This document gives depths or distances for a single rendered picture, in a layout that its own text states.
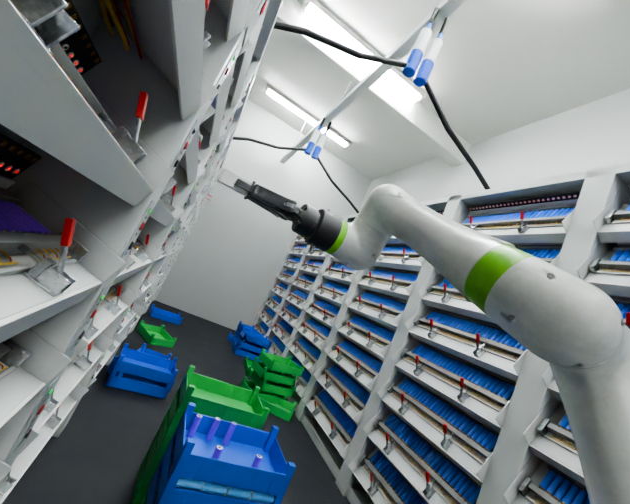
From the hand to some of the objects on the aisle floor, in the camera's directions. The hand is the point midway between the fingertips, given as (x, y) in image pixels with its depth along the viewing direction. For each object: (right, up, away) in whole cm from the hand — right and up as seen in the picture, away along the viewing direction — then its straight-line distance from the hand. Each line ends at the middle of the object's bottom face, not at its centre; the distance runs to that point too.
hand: (234, 182), depth 68 cm
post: (-59, -79, -22) cm, 101 cm away
